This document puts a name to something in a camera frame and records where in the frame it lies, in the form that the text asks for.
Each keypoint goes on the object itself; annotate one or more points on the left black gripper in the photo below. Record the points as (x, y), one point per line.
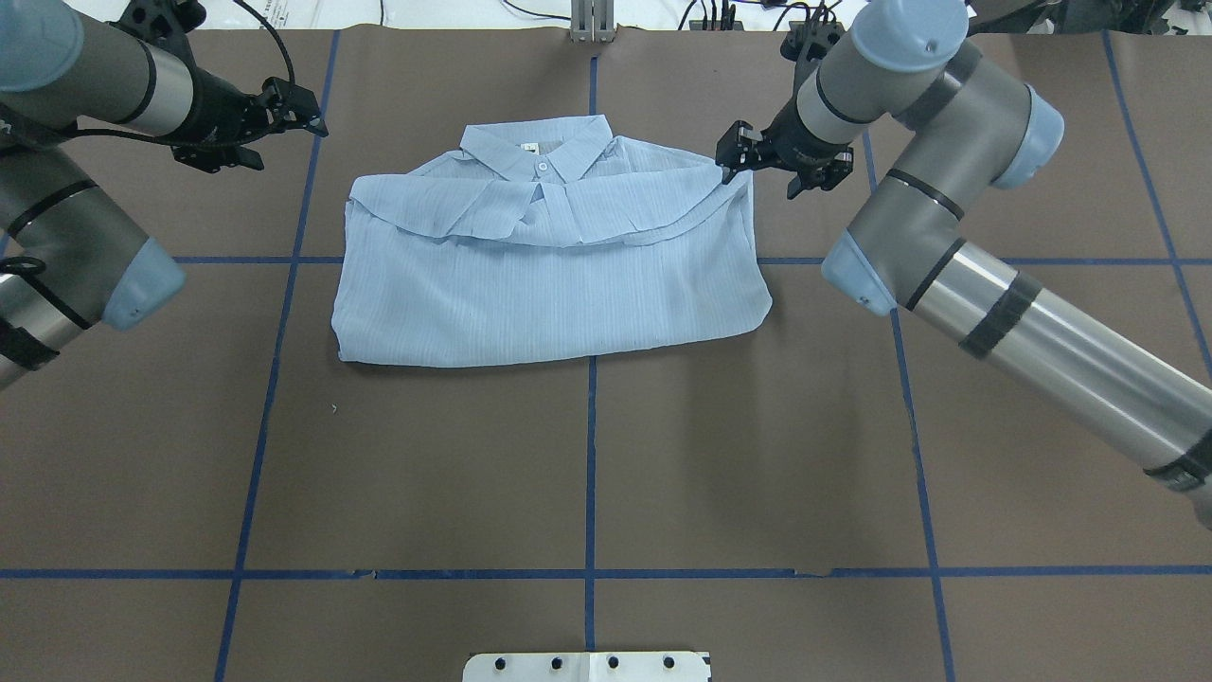
(216, 106)

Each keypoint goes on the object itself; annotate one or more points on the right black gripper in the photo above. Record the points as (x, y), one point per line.
(784, 132)

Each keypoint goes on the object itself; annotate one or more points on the light blue button-up shirt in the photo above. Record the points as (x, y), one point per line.
(538, 241)

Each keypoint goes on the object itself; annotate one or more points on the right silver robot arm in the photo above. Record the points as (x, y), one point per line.
(974, 128)

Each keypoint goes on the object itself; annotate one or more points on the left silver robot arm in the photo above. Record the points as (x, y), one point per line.
(83, 260)

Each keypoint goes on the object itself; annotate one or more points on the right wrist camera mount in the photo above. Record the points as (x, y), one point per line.
(806, 44)

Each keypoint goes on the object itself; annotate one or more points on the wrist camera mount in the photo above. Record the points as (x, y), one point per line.
(160, 22)
(806, 44)

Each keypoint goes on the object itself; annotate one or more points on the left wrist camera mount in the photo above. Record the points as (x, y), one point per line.
(160, 22)

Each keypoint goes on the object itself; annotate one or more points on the grey aluminium frame post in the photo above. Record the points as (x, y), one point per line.
(592, 21)

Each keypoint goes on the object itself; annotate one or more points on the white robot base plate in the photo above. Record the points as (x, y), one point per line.
(590, 666)

